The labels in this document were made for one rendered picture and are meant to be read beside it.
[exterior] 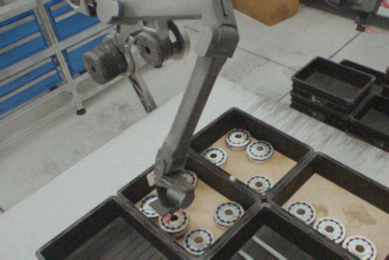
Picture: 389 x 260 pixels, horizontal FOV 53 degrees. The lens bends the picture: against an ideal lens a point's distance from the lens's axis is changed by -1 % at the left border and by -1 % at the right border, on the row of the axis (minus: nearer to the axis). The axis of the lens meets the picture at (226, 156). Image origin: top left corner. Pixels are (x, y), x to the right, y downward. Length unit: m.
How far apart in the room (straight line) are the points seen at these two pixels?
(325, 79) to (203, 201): 1.41
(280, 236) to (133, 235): 0.49
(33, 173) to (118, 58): 1.26
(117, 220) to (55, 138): 1.85
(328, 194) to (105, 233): 0.78
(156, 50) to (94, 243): 0.75
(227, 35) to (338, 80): 1.67
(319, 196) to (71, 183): 1.03
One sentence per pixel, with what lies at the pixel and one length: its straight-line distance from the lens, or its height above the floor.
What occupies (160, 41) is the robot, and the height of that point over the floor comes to 1.18.
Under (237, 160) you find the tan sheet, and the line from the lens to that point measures 1.52.
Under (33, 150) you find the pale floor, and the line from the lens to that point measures 3.18.
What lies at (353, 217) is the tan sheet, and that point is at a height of 0.83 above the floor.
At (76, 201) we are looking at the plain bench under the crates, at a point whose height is 0.70.
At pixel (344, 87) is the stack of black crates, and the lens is 2.51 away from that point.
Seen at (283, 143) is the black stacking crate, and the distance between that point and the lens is 1.51.
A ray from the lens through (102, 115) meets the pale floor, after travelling 3.26.
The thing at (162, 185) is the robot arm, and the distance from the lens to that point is 1.13.
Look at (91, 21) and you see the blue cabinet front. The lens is 3.17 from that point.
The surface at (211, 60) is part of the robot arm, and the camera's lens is 0.95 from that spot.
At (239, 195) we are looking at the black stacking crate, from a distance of 1.32.
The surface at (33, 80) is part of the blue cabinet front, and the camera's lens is 3.06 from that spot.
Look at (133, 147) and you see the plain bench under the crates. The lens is 1.84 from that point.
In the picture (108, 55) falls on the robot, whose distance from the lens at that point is 2.05.
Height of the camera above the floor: 1.93
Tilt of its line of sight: 46 degrees down
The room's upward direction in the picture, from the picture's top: 4 degrees counter-clockwise
